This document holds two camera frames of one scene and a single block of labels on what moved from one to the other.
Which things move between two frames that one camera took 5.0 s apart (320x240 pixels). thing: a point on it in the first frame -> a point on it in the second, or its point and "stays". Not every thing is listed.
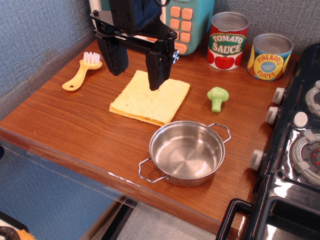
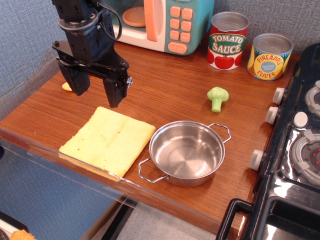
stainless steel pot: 188,153 stays
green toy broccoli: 217,95 stays
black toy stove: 286,202 stays
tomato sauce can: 227,39 stays
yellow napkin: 138,100 -> 108,142
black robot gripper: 137,24 -> 90,49
